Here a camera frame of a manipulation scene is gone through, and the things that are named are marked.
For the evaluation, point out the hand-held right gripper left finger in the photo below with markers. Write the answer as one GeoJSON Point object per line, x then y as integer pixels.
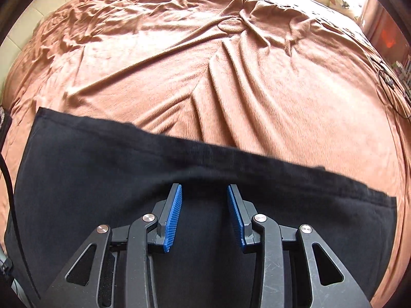
{"type": "Point", "coordinates": [171, 219]}

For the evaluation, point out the brown fleece blanket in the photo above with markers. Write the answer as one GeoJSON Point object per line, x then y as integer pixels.
{"type": "Point", "coordinates": [224, 86]}

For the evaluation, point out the cream leather headboard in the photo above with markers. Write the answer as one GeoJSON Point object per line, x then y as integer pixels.
{"type": "Point", "coordinates": [22, 35]}

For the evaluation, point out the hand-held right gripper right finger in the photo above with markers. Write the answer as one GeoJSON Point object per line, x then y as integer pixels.
{"type": "Point", "coordinates": [236, 221]}

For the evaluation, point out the pink curtain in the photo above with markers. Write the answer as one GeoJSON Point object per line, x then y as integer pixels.
{"type": "Point", "coordinates": [382, 22]}

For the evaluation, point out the black teddy bear t-shirt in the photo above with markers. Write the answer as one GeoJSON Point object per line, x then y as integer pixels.
{"type": "Point", "coordinates": [96, 166]}

